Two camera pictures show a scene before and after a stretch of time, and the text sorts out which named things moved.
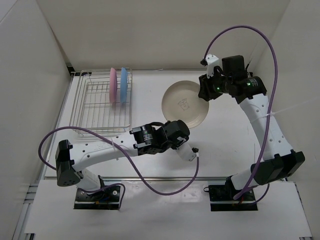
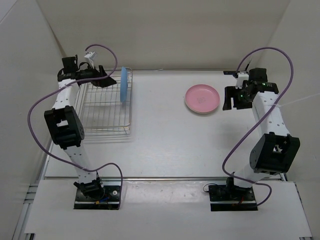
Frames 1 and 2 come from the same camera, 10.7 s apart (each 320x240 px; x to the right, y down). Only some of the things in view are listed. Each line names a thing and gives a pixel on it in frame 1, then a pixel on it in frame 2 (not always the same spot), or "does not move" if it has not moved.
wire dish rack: x=92 y=108 does not move
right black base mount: x=221 y=197 does not move
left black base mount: x=107 y=199 does not move
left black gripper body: x=174 y=146 → x=90 y=74
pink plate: x=113 y=85 → x=202 y=98
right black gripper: x=205 y=92 → x=229 y=92
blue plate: x=123 y=85 does not move
